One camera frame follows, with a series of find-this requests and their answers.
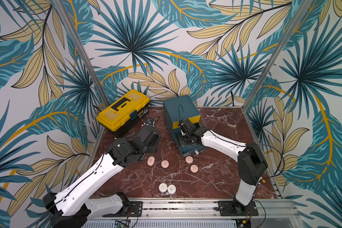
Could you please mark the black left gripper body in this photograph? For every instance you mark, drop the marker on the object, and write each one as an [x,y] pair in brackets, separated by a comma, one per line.
[152,149]

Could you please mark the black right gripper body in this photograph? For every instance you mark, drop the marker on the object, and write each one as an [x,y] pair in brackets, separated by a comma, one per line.
[184,129]

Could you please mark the teal drawer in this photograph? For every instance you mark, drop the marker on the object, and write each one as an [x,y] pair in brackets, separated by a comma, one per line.
[186,150]

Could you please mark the yellow top drawer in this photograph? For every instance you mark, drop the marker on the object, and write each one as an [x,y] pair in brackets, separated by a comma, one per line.
[175,121]

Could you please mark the teal drawer cabinet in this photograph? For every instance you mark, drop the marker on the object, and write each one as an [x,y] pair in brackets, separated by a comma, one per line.
[178,106]

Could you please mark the white round earphone case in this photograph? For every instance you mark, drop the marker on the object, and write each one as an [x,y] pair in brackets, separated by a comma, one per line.
[171,189]
[163,187]

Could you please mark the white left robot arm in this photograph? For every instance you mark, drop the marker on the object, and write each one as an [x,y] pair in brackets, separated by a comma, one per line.
[120,153]

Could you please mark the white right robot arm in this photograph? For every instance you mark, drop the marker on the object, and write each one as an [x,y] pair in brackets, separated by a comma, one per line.
[251,162]

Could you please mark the pink oval earphone case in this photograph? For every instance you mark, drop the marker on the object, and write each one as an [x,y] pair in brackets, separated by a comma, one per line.
[151,161]

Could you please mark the pink round earphone case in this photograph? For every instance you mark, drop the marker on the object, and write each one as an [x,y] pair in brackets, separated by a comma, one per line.
[165,164]
[194,168]
[189,160]

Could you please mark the yellow and black toolbox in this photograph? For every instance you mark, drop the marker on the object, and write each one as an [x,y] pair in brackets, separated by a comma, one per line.
[122,115]

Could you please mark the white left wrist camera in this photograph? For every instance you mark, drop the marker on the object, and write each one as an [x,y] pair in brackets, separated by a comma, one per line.
[150,122]

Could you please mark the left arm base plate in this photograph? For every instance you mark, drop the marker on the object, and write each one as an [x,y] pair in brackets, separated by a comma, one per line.
[131,209]

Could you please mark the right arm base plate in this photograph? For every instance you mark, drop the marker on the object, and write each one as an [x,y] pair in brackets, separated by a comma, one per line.
[234,208]

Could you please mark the aluminium front rail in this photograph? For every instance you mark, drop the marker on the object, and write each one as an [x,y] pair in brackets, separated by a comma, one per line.
[282,211]

